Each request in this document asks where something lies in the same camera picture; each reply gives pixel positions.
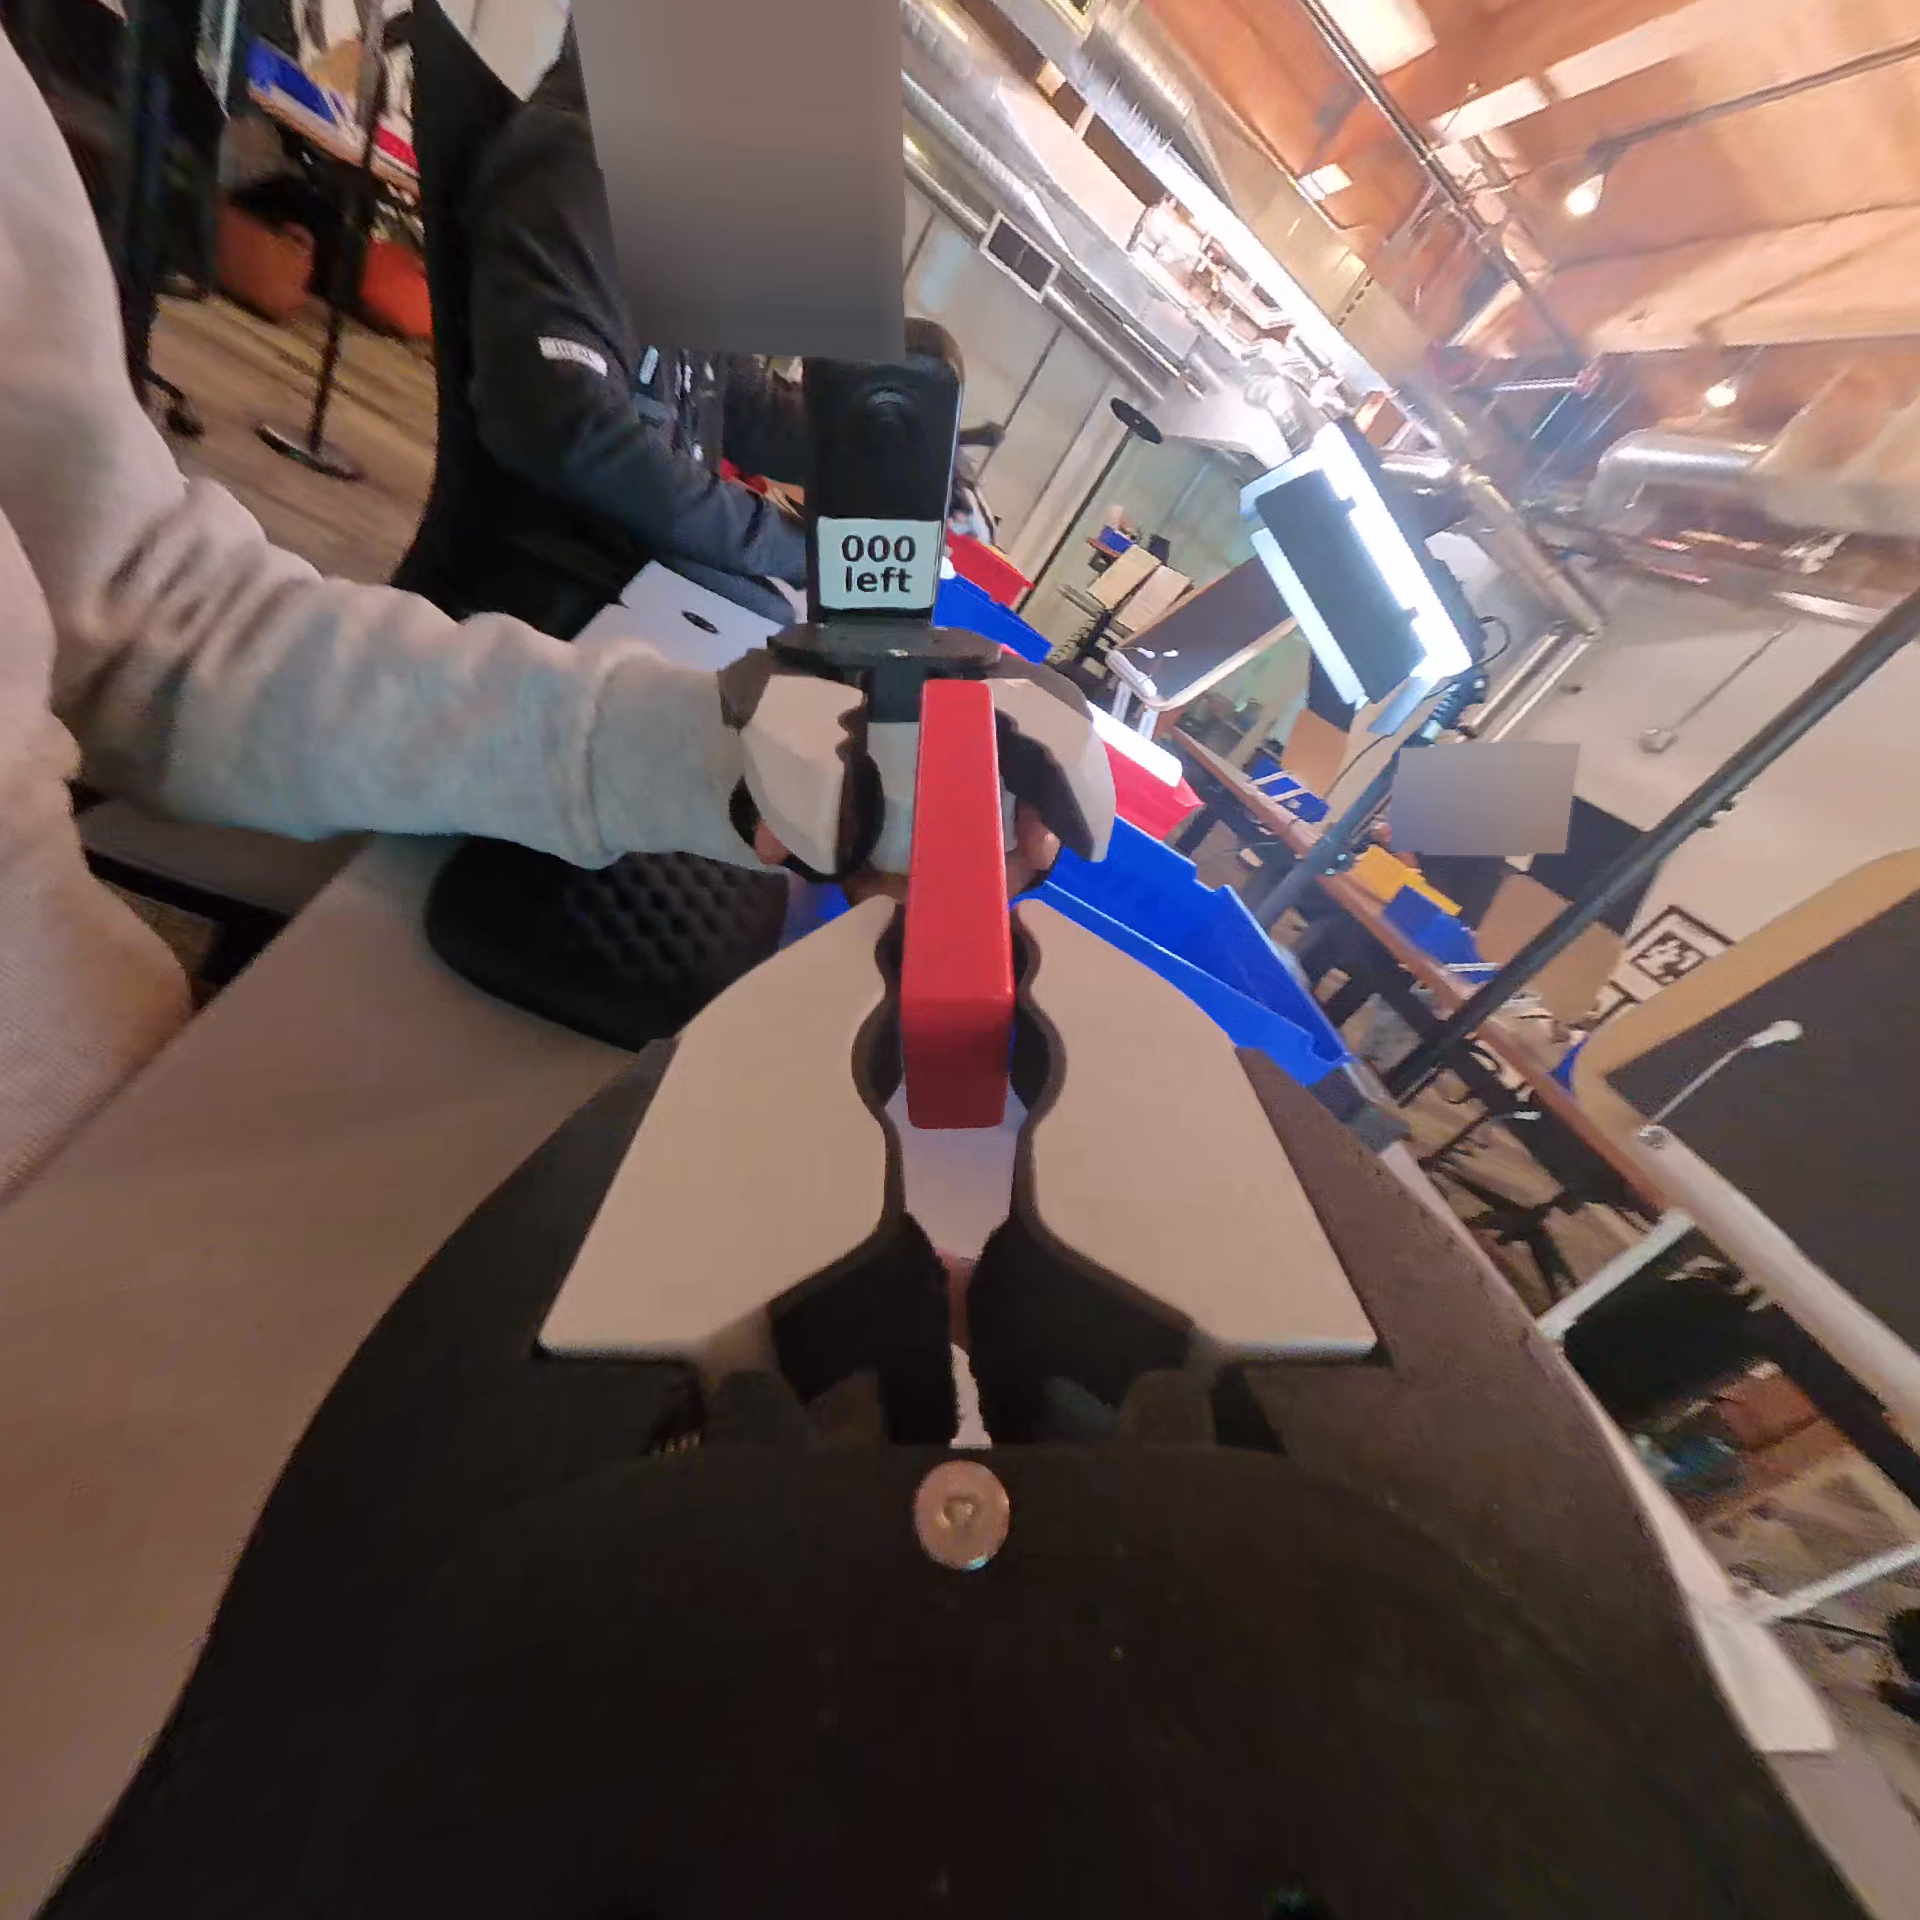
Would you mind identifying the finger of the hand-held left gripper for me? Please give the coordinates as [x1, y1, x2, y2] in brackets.
[990, 675, 1121, 866]
[739, 679, 885, 883]

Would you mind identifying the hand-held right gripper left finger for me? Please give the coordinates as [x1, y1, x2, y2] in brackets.
[539, 895, 910, 1365]

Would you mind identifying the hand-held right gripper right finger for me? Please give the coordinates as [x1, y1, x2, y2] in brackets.
[1008, 895, 1378, 1365]

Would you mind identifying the red plastic bin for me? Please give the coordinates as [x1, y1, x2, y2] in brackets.
[1095, 703, 1209, 842]

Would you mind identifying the red rectangular block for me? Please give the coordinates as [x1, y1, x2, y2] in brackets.
[901, 679, 1017, 1130]

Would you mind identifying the blue plastic bin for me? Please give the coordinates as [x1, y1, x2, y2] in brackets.
[809, 817, 1354, 1085]

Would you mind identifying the person's left forearm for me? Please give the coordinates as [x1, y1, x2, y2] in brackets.
[165, 497, 755, 876]

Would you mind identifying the medium blue storage bin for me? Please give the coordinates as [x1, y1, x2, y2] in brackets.
[933, 575, 1057, 666]

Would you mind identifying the slanted black panel board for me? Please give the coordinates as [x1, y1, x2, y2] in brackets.
[1118, 557, 1302, 699]

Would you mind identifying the black floor lamp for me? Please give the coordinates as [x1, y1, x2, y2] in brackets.
[1079, 397, 1166, 582]

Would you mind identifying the ceiling air vent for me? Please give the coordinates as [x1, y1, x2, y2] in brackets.
[983, 211, 1066, 301]

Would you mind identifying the black perforated armrest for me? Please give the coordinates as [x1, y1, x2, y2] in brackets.
[424, 838, 798, 1051]

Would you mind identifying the black light stand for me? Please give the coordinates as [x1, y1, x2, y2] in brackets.
[1253, 681, 1490, 924]

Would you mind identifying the LED light panel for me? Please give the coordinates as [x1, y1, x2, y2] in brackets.
[1241, 422, 1489, 711]

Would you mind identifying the small blue storage bin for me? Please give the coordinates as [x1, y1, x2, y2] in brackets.
[1387, 892, 1490, 972]

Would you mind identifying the black white marker tag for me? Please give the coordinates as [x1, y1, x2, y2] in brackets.
[1627, 908, 1737, 993]

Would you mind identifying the silver ceiling duct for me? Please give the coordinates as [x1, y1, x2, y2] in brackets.
[901, 0, 1354, 396]
[1592, 428, 1802, 514]

